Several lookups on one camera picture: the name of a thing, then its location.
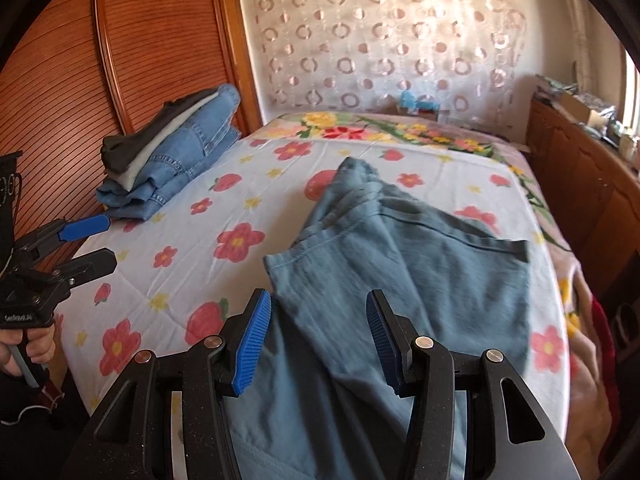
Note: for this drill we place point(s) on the white lace window curtain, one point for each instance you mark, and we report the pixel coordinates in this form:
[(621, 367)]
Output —
[(585, 20)]

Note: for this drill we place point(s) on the folded pale grey pants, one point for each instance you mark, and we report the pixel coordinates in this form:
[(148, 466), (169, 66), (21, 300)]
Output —
[(150, 152)]

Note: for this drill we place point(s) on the sheer curtain with circles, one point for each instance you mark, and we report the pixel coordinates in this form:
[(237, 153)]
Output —
[(375, 35)]

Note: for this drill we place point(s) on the wooden slatted wardrobe door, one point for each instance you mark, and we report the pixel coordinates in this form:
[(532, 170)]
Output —
[(150, 35)]

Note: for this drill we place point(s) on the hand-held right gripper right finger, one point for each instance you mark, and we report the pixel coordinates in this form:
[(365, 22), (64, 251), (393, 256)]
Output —
[(382, 340)]

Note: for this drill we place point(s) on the folded dark grey pants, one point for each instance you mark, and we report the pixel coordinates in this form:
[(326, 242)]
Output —
[(130, 145)]

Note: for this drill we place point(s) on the stack of folded clothes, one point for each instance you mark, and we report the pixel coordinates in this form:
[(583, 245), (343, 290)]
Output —
[(190, 145)]

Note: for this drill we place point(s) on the cardboard box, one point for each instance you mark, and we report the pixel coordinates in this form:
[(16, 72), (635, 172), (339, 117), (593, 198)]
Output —
[(575, 107)]

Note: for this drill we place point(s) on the blue plastic bag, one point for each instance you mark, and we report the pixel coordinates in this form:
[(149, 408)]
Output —
[(409, 99)]

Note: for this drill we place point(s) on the white floral bed sheet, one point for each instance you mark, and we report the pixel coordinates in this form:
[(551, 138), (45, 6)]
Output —
[(200, 240)]

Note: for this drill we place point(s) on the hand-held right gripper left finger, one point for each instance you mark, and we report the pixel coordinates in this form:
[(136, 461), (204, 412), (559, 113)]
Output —
[(252, 340)]

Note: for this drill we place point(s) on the wooden side cabinet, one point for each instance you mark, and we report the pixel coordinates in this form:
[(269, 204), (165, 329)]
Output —
[(590, 185)]

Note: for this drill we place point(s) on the blue-grey pants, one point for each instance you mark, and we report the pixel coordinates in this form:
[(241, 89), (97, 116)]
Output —
[(400, 270)]

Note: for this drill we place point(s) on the person's dark clothing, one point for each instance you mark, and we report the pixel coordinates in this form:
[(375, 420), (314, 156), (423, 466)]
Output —
[(30, 450)]

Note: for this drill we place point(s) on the person's left hand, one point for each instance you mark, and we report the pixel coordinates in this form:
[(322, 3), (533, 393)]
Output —
[(42, 347)]

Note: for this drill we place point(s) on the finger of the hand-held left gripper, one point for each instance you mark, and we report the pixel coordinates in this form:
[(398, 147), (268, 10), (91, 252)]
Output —
[(95, 262), (82, 227)]

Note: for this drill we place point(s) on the heap of assorted packets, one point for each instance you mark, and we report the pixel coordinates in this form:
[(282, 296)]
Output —
[(550, 85)]

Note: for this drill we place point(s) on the window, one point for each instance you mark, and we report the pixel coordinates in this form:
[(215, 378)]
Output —
[(631, 95)]

